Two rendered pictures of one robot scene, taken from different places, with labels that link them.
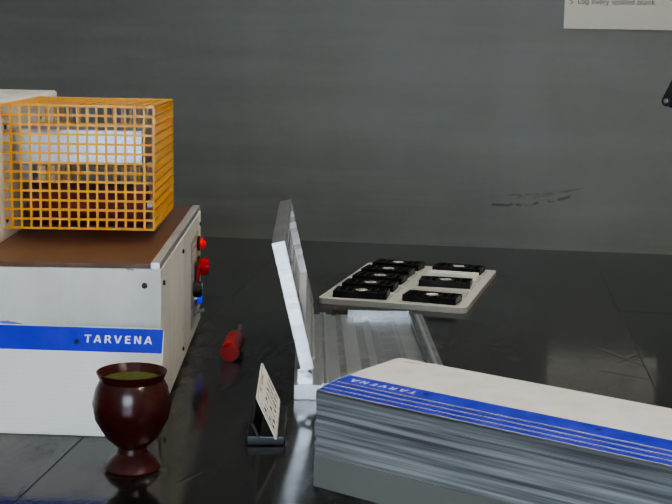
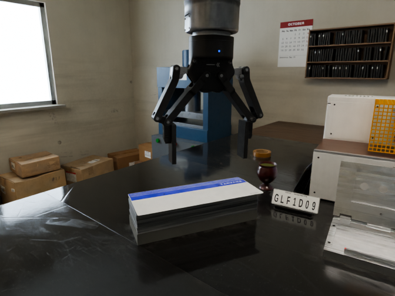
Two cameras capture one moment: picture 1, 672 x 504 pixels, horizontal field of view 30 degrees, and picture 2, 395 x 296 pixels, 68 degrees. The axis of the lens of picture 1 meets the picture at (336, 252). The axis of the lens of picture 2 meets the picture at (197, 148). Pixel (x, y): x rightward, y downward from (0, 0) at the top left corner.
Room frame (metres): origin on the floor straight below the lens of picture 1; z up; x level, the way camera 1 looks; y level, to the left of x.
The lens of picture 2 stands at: (1.67, -0.91, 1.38)
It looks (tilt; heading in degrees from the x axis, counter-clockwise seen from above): 15 degrees down; 122
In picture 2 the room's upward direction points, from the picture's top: straight up
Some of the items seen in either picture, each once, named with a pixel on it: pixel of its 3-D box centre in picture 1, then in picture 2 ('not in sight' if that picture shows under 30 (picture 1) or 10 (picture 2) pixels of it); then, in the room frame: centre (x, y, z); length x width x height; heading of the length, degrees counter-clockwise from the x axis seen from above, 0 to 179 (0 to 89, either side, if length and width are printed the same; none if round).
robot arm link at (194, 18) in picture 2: not in sight; (211, 17); (1.42, -0.46, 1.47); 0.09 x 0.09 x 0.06
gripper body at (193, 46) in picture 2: not in sight; (210, 64); (1.42, -0.46, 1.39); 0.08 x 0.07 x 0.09; 50
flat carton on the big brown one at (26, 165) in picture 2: not in sight; (34, 163); (-1.38, 0.67, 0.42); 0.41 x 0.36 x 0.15; 83
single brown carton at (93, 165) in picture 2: not in sight; (88, 172); (-1.27, 1.24, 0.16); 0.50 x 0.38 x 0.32; 93
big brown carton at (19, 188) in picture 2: not in sight; (34, 187); (-1.37, 0.62, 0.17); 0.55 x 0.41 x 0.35; 83
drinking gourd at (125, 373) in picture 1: (132, 420); (267, 175); (1.31, 0.22, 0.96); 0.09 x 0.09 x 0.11
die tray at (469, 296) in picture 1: (413, 285); not in sight; (2.38, -0.15, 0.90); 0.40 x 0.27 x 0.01; 165
